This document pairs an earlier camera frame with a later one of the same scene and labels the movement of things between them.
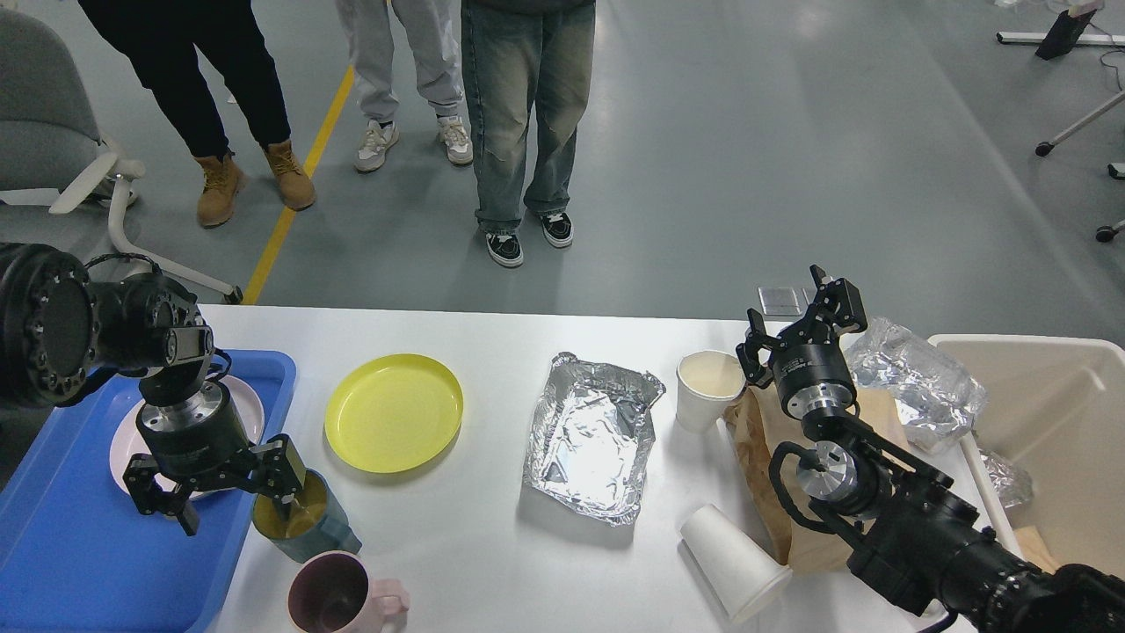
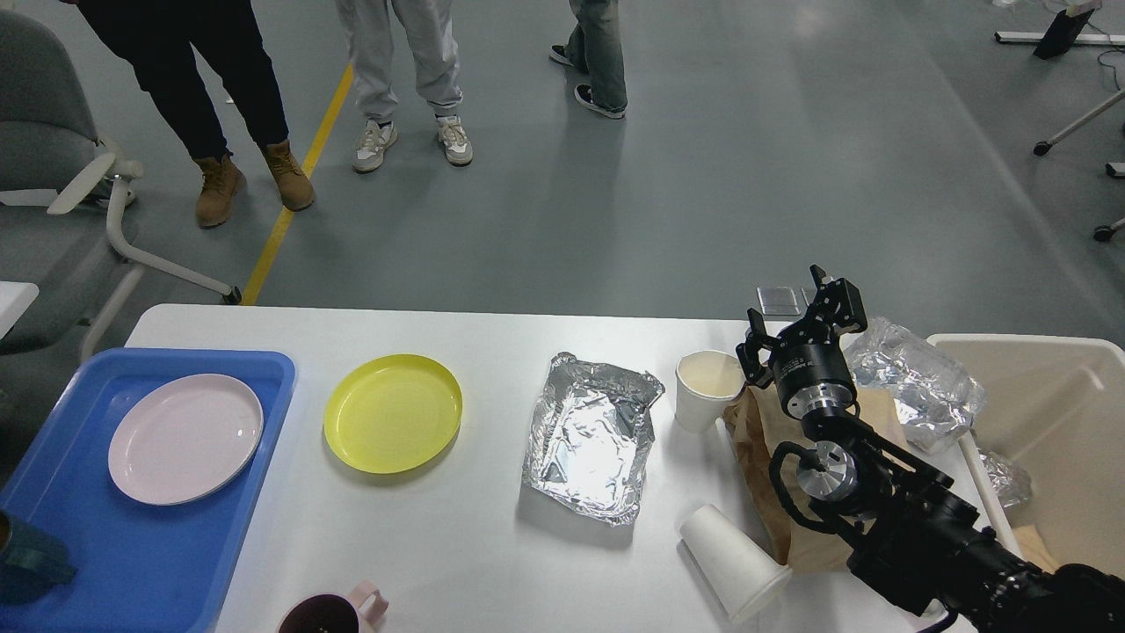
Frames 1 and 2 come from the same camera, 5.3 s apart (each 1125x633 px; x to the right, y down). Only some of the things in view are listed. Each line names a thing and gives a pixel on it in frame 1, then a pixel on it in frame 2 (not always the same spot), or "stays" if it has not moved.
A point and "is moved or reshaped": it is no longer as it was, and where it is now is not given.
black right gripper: [809, 367] stays
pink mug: [333, 592] is moved or reshaped
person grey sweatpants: [431, 26] stays
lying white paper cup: [743, 574] stays
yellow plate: [394, 414] stays
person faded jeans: [518, 52] → [595, 46]
